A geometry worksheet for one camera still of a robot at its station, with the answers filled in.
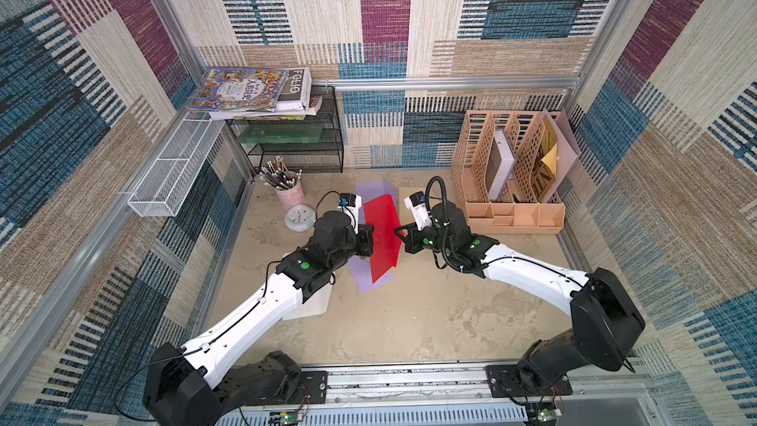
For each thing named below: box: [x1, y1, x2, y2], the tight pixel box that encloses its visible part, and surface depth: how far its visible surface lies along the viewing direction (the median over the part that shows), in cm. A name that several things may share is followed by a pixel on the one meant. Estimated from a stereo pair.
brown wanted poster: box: [531, 115, 557, 203], surface depth 99 cm
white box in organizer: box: [484, 129, 516, 202], surface depth 101 cm
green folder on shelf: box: [237, 123, 323, 144], surface depth 102 cm
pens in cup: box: [259, 155, 303, 191], surface depth 101 cm
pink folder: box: [543, 106, 581, 204], surface depth 89 cm
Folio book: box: [207, 67, 313, 120], surface depth 82 cm
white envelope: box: [282, 284, 334, 321], surface depth 89 cm
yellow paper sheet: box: [540, 141, 558, 177], surface depth 90 cm
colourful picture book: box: [186, 67, 289, 112], surface depth 83 cm
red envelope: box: [363, 193, 403, 284], surface depth 83 cm
